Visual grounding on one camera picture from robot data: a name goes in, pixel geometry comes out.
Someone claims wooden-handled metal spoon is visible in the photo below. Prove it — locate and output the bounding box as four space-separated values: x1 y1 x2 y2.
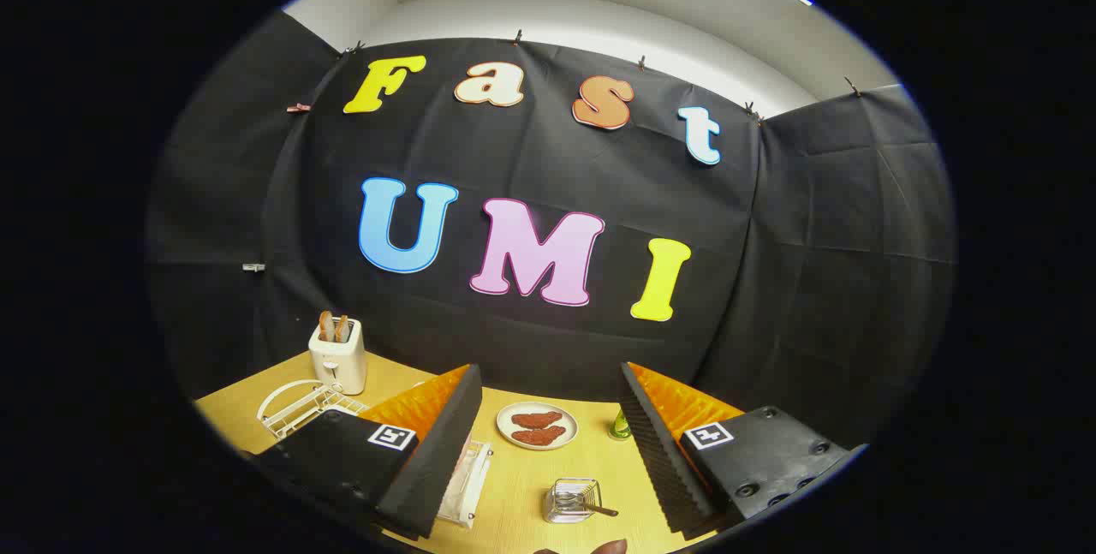
557 492 619 518

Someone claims silver wire basket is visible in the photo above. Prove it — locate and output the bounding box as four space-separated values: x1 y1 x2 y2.
544 478 603 524

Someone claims white toaster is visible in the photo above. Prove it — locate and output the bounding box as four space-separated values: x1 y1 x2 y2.
308 319 367 396

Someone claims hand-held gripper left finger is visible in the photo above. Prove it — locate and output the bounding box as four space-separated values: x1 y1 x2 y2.
248 364 483 540

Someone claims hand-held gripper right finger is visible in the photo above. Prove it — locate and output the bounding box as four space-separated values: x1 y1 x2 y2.
618 362 867 538

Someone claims white oval plate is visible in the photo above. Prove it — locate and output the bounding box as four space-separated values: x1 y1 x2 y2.
497 401 580 450

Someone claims black backdrop cloth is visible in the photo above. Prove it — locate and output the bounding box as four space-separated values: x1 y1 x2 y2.
146 10 956 452

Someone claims white wire dish rack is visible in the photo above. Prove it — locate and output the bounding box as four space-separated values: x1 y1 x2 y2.
257 378 494 529

